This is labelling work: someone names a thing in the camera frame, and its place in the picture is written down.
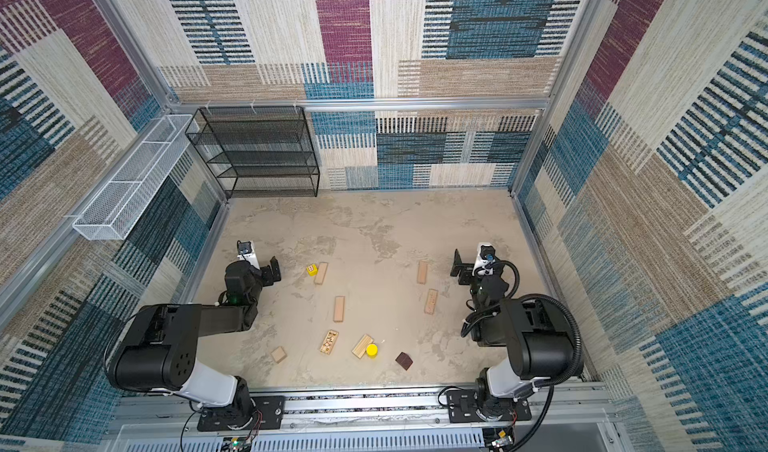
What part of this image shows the plain wood block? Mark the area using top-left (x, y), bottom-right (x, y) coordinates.
top-left (417, 261), bottom-right (428, 285)
top-left (333, 296), bottom-right (346, 323)
top-left (314, 262), bottom-right (329, 285)

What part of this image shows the engraved wood block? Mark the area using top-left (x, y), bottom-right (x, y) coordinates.
top-left (424, 289), bottom-right (438, 315)

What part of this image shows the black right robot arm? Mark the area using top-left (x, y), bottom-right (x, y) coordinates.
top-left (444, 244), bottom-right (584, 423)

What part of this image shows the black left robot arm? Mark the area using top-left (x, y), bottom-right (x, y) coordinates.
top-left (106, 257), bottom-right (285, 433)

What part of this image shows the small square wood block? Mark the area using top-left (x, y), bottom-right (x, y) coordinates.
top-left (270, 346), bottom-right (287, 364)

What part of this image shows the patterned wood block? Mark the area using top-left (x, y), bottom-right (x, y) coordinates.
top-left (319, 330), bottom-right (339, 355)

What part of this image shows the dark brown square block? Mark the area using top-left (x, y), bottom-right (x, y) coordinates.
top-left (395, 352), bottom-right (413, 371)

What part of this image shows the light wood block near cylinder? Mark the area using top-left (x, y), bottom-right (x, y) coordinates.
top-left (352, 334), bottom-right (374, 359)

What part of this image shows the yellow cylinder block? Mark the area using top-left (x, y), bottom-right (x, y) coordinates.
top-left (366, 343), bottom-right (378, 358)

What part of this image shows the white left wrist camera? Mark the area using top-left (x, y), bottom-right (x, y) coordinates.
top-left (237, 241), bottom-right (260, 270)

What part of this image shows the black wire shelf rack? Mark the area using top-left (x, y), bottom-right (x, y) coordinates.
top-left (185, 106), bottom-right (320, 199)

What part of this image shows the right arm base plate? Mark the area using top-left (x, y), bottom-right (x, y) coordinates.
top-left (438, 388), bottom-right (532, 423)

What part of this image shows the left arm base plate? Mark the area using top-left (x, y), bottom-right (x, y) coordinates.
top-left (196, 396), bottom-right (286, 432)

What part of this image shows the black corrugated cable conduit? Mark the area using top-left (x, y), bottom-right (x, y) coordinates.
top-left (460, 259), bottom-right (585, 452)

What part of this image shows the aluminium front rail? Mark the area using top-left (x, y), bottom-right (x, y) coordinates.
top-left (101, 379), bottom-right (619, 452)

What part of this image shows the white wire mesh basket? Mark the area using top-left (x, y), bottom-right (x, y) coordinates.
top-left (73, 115), bottom-right (192, 241)

